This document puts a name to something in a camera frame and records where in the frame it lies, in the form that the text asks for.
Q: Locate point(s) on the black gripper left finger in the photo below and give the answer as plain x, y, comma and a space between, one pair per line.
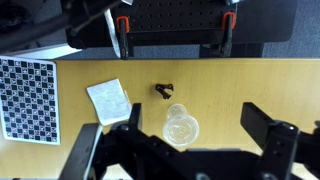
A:
135, 119

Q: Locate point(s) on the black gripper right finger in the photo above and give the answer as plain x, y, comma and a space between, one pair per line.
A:
256, 123

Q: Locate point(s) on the clear plastic cup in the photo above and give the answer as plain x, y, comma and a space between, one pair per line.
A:
180, 129

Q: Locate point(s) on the white paper sheet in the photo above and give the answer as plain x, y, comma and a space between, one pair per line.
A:
110, 102

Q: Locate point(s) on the small black clip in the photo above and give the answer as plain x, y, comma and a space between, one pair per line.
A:
163, 90

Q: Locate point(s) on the left orange black clamp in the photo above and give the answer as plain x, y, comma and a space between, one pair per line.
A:
123, 29

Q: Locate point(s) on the orange black clamp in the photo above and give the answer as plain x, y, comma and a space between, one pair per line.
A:
228, 24
123, 29

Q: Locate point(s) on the black perforated board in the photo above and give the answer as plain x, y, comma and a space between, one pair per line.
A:
202, 21

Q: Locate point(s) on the checkerboard calibration board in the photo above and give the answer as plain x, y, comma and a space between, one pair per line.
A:
29, 100

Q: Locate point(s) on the right orange black clamp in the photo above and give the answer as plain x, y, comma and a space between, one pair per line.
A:
228, 24

